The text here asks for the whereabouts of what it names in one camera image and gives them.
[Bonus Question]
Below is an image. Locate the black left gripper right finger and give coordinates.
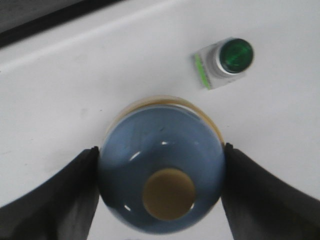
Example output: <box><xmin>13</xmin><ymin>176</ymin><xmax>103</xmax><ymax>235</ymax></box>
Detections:
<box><xmin>221</xmin><ymin>143</ymin><xmax>320</xmax><ymax>240</ymax></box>

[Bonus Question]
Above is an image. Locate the green push button switch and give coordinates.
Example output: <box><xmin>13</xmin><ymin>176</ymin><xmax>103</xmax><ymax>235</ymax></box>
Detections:
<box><xmin>192</xmin><ymin>37</ymin><xmax>255</xmax><ymax>90</ymax></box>

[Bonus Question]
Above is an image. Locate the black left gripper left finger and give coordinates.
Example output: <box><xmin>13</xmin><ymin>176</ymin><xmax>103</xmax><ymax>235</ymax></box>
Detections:
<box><xmin>0</xmin><ymin>146</ymin><xmax>99</xmax><ymax>240</ymax></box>

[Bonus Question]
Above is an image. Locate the blue dome service bell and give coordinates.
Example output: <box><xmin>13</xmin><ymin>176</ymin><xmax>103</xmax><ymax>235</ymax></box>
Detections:
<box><xmin>97</xmin><ymin>95</ymin><xmax>226</xmax><ymax>234</ymax></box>

